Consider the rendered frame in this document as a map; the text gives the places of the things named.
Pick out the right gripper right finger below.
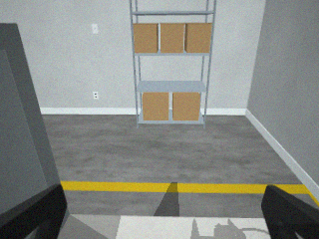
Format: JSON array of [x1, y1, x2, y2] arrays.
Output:
[[261, 185, 319, 239]]

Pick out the grey panel wall with slot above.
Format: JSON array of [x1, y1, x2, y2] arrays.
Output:
[[0, 23, 61, 214]]

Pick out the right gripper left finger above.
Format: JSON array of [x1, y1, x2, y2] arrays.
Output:
[[0, 184, 67, 239]]

